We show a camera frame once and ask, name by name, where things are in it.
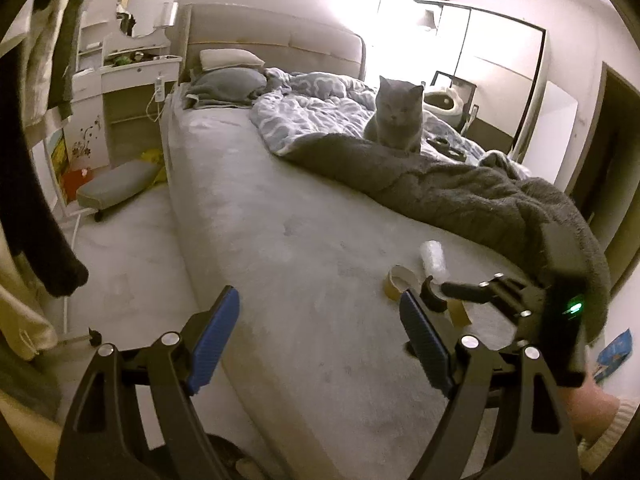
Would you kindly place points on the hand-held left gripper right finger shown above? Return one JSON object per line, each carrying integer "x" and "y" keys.
{"x": 425, "y": 345}

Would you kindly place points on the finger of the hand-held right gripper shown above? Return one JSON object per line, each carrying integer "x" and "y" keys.
{"x": 522, "y": 322}
{"x": 475, "y": 291}

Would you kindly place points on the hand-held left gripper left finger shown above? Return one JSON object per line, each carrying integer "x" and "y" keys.
{"x": 215, "y": 340}

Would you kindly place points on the small black object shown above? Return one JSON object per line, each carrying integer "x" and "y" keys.
{"x": 433, "y": 296}

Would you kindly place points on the clear plastic wrap roll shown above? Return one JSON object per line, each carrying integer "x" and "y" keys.
{"x": 435, "y": 260}

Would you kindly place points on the brown tape roll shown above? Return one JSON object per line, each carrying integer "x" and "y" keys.
{"x": 402, "y": 284}

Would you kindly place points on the person's right forearm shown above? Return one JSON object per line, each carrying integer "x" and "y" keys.
{"x": 595, "y": 410}

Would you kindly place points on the blue printed packet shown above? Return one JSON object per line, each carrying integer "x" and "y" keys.
{"x": 615, "y": 355}

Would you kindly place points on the dark grey fuzzy blanket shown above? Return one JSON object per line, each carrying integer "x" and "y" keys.
{"x": 450, "y": 190}

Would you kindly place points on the grey bed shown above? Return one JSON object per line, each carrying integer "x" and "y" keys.
{"x": 300, "y": 260}

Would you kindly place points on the white clothes rack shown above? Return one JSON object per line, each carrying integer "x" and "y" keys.
{"x": 72, "y": 342}

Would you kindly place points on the dark wooden door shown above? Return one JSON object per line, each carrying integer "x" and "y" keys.
{"x": 622, "y": 160}

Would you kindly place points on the grey cushioned footstool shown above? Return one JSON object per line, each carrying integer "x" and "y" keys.
{"x": 117, "y": 182}

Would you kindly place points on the yellow bag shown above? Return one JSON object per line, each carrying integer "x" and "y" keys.
{"x": 152, "y": 162}

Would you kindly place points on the grey cat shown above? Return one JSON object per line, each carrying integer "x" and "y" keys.
{"x": 395, "y": 120}

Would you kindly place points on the cream garment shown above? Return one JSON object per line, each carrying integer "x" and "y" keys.
{"x": 22, "y": 310}

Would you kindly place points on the red bag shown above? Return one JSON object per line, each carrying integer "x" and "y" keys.
{"x": 76, "y": 185}

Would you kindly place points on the yellow curtain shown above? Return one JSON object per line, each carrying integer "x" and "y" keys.
{"x": 25, "y": 440}

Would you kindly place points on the black garment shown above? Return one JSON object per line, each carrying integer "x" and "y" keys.
{"x": 35, "y": 185}

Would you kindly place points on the yellow framed picture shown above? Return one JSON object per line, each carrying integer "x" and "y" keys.
{"x": 59, "y": 160}

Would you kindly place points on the blue patterned duvet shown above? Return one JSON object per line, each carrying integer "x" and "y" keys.
{"x": 310, "y": 105}

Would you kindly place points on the grey pillow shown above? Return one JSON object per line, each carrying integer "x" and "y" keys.
{"x": 225, "y": 85}

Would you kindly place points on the white power strip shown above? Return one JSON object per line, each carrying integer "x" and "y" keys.
{"x": 160, "y": 89}

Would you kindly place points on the white dressing table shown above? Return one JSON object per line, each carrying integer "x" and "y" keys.
{"x": 120, "y": 90}

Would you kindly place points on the beige pillow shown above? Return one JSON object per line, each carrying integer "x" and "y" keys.
{"x": 227, "y": 59}

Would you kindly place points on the grey upholstered headboard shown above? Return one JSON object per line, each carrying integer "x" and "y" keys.
{"x": 270, "y": 35}

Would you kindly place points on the dark green vest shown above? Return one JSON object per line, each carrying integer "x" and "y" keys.
{"x": 70, "y": 45}

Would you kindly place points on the white puffer jacket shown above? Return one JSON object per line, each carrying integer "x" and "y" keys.
{"x": 37, "y": 60}

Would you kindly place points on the oval mirror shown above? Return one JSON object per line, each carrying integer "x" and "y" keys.
{"x": 150, "y": 0}

